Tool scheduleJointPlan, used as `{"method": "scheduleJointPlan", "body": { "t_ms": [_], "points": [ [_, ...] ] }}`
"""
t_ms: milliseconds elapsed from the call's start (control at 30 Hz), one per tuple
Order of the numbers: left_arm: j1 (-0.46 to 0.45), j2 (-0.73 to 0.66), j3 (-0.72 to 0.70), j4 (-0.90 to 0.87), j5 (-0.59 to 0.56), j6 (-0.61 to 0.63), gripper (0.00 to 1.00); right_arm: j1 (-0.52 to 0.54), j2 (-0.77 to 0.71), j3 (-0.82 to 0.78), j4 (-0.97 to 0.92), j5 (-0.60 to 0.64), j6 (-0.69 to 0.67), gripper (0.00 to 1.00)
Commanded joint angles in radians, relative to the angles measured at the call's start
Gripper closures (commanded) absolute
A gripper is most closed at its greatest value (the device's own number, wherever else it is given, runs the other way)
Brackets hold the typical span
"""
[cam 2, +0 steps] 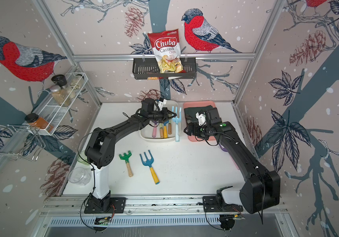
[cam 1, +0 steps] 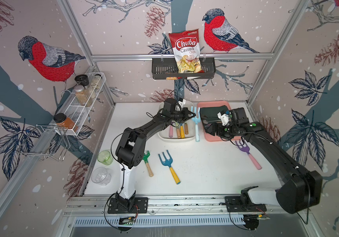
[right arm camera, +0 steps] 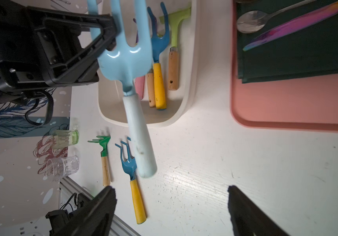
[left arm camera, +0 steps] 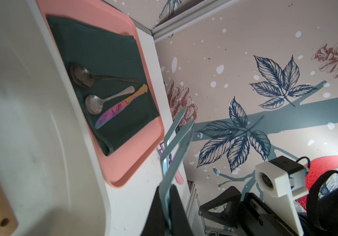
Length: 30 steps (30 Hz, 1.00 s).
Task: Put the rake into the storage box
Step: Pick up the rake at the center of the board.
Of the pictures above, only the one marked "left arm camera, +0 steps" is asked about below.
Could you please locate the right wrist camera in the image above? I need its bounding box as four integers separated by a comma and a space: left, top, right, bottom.
255, 156, 309, 236

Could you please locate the iridescent knife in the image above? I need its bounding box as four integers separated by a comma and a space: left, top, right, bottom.
94, 84, 148, 130

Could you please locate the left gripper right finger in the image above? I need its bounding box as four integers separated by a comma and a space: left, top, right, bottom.
170, 185, 194, 236

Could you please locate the silver spoon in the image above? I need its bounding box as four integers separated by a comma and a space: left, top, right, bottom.
84, 86, 135, 115

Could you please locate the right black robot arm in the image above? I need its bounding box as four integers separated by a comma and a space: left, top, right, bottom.
199, 170, 338, 236

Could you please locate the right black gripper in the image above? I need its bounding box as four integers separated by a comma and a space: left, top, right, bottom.
199, 186, 297, 236

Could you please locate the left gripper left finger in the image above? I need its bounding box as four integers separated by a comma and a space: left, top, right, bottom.
141, 187, 166, 236

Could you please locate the black spoon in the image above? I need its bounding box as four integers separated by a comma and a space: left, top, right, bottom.
69, 64, 139, 88

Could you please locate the white storage box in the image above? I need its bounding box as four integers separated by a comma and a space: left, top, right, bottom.
0, 1, 110, 236

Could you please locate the pink tray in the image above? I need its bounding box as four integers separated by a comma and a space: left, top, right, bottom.
36, 1, 165, 188

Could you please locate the dark green cloth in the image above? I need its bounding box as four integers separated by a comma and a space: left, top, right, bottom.
46, 15, 160, 155

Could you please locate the light blue fork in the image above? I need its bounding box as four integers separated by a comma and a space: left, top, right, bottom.
159, 106, 195, 236

